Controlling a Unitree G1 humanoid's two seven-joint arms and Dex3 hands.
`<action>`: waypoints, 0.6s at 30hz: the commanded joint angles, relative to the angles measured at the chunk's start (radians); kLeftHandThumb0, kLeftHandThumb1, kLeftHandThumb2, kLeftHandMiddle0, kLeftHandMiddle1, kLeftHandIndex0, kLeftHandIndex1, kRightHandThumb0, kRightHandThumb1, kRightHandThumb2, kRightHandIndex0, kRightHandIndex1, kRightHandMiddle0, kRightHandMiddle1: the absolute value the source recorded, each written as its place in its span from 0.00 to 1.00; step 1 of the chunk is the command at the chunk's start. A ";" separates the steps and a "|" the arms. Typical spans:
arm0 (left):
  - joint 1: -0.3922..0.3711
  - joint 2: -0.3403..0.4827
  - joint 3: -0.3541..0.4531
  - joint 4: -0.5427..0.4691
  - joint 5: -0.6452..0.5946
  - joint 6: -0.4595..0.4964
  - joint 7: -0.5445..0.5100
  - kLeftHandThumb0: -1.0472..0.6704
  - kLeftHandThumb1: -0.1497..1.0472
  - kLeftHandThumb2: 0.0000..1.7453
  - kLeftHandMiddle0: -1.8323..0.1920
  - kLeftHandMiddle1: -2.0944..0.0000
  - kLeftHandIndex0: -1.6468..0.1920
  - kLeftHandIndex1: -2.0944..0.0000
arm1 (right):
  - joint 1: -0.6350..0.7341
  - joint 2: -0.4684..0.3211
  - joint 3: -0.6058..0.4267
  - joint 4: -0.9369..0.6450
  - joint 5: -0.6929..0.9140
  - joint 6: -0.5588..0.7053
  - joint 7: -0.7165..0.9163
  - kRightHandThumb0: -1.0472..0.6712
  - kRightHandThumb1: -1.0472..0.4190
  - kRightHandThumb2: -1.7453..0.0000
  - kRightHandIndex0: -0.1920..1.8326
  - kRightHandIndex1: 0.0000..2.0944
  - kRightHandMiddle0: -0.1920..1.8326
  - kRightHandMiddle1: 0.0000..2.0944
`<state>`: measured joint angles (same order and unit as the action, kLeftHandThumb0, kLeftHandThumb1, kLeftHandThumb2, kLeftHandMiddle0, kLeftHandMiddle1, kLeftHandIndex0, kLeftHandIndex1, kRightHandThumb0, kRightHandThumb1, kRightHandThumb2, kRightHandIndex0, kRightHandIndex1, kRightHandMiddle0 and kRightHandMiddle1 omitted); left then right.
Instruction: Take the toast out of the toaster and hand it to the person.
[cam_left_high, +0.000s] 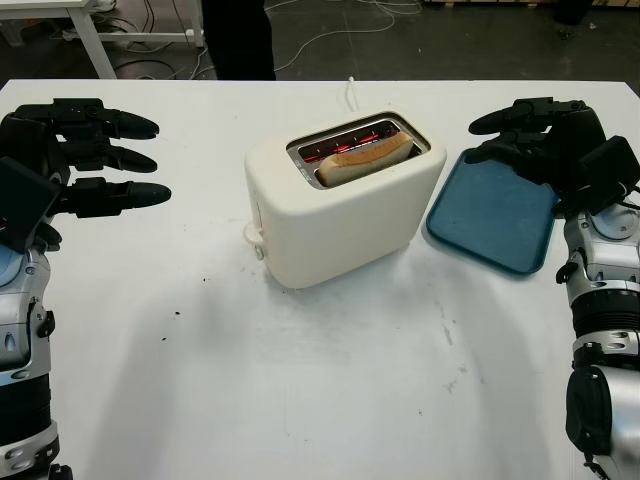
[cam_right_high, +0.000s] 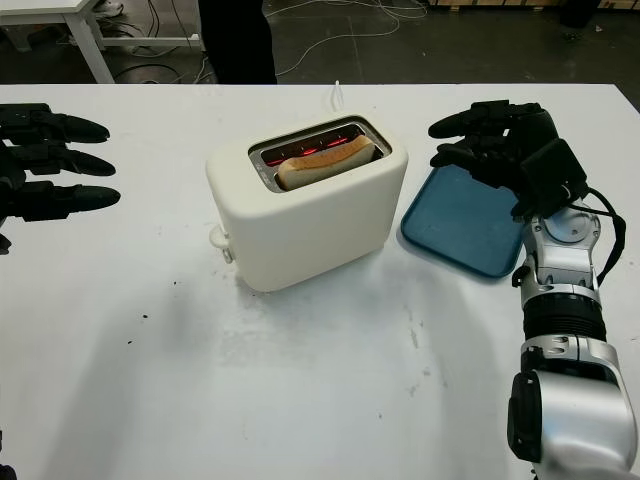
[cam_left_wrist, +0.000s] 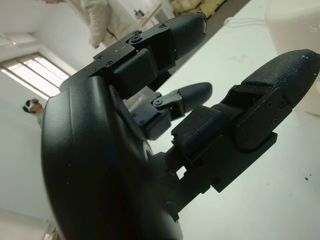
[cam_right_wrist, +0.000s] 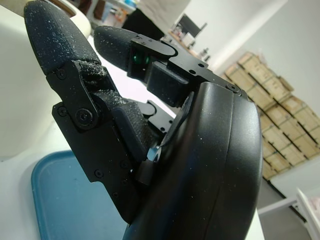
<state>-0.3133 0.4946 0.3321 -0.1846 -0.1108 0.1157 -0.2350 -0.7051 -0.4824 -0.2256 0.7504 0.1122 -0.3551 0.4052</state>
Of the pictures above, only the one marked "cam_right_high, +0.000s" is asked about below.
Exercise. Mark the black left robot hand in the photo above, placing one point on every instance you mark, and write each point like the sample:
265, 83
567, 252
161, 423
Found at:
30, 200

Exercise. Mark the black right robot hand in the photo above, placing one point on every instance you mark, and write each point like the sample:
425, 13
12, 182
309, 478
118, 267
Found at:
517, 131

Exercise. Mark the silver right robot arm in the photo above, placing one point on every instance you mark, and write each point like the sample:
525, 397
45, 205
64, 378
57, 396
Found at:
560, 260

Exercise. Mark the toast slice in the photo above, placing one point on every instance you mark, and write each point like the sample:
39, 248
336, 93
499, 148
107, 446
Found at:
325, 161

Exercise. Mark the cream white toaster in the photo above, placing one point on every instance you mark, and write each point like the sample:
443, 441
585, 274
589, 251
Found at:
300, 235

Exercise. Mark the standing person beige jacket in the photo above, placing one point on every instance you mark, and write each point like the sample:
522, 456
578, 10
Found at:
240, 40

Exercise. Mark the blue plastic tray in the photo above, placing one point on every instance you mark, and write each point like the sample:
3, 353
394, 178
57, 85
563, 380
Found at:
460, 225

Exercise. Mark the black floor object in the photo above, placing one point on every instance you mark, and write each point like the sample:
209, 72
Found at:
579, 12

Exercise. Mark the white sneaker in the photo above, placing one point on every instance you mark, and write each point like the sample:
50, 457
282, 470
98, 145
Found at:
110, 7

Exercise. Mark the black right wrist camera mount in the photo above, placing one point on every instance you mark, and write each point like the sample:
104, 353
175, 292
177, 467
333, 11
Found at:
550, 170

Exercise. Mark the white table frame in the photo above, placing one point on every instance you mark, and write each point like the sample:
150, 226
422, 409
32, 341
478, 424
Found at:
86, 47

